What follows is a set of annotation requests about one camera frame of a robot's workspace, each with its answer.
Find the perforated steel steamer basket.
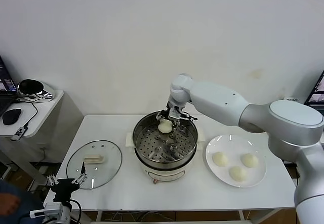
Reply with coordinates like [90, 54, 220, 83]
[132, 110, 199, 166]

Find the round glass lid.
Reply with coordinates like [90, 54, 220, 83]
[66, 139, 123, 190]

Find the black computer mouse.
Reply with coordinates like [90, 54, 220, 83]
[2, 108, 23, 126]

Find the black open laptop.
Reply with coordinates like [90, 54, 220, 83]
[303, 69, 324, 106]
[0, 55, 19, 117]

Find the grey usb hub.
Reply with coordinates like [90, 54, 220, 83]
[10, 126, 28, 142]

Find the person in blue clothing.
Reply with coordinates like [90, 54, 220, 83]
[0, 179, 43, 224]

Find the plain white side table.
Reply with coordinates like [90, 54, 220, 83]
[0, 89, 85, 184]

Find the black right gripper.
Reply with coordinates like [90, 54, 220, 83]
[155, 102, 184, 133]

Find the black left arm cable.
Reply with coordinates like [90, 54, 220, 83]
[67, 199, 83, 224]

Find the white side table with label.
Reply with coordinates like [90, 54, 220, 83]
[282, 96, 310, 106]

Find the black usb hub cable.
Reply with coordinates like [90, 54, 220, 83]
[14, 99, 39, 129]

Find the shiny chrome rounded device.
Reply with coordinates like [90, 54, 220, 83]
[16, 79, 55, 101]

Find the black cooker power cord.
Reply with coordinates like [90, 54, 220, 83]
[177, 111, 198, 123]

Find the large white round plate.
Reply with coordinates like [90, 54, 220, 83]
[205, 134, 267, 189]

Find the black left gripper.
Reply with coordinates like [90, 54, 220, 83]
[47, 161, 88, 202]

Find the white steamed baozi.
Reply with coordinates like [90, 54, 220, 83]
[240, 153, 260, 169]
[228, 165, 248, 182]
[157, 119, 174, 134]
[212, 151, 229, 167]

